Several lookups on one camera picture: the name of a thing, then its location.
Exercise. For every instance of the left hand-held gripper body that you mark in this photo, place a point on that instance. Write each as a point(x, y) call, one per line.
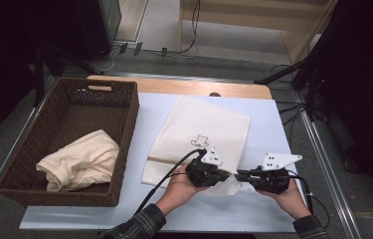
point(204, 174)

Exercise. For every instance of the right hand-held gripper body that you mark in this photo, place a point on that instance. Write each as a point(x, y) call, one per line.
point(273, 181)

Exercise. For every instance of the cream mesh laundry bag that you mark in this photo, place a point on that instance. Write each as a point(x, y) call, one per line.
point(200, 119)

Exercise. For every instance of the cream cloth garment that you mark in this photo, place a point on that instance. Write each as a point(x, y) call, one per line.
point(81, 159)

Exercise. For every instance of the brown wicker basket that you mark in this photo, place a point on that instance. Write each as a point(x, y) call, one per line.
point(84, 113)

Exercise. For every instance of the person's right hand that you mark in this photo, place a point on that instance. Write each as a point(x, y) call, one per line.
point(290, 202)

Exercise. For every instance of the person's left hand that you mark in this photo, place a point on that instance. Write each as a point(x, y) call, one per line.
point(177, 192)

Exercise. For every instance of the dark table grommet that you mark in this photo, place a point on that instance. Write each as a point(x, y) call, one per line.
point(214, 95)

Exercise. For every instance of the white table mat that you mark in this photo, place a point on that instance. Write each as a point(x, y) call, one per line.
point(154, 109)

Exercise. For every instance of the black tripod stand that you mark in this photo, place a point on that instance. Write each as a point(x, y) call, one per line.
point(275, 77)

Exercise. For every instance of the dark curtain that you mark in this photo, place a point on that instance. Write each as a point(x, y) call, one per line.
point(1, 66)
point(366, 99)

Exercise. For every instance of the dark cabinet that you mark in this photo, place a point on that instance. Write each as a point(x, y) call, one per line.
point(97, 26)

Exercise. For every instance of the black metal stand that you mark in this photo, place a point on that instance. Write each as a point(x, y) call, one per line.
point(38, 83)

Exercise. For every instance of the wooden shelf frame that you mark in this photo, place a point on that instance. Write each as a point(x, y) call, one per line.
point(240, 18)

